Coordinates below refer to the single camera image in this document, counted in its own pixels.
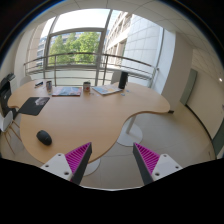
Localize dark patterned cup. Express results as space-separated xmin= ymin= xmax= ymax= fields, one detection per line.
xmin=46 ymin=81 xmax=52 ymax=92

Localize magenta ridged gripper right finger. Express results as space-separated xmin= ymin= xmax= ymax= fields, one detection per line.
xmin=133 ymin=143 xmax=182 ymax=185

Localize white chair behind table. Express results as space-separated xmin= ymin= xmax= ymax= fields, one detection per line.
xmin=20 ymin=76 xmax=32 ymax=86

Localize black mouse pad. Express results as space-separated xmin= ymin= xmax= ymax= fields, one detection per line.
xmin=19 ymin=97 xmax=49 ymax=116

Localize metal balcony railing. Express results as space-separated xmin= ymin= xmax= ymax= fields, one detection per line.
xmin=24 ymin=52 xmax=159 ymax=86

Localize black computer mouse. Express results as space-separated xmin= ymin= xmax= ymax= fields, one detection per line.
xmin=36 ymin=130 xmax=52 ymax=146

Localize white red mug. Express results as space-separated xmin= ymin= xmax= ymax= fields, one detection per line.
xmin=83 ymin=81 xmax=91 ymax=92

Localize black speaker box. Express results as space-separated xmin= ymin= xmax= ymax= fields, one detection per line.
xmin=118 ymin=72 xmax=128 ymax=89

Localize grey green door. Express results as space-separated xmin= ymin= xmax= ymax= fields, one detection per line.
xmin=180 ymin=69 xmax=198 ymax=105

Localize colourful magazine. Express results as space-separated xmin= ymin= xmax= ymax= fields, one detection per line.
xmin=52 ymin=86 xmax=82 ymax=96

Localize white chair wooden legs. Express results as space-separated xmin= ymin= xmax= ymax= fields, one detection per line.
xmin=0 ymin=111 xmax=20 ymax=148

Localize white table pedestal base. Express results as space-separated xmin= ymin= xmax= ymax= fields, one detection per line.
xmin=117 ymin=116 xmax=143 ymax=147

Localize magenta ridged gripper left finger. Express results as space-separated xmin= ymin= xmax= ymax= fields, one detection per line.
xmin=41 ymin=143 xmax=92 ymax=185

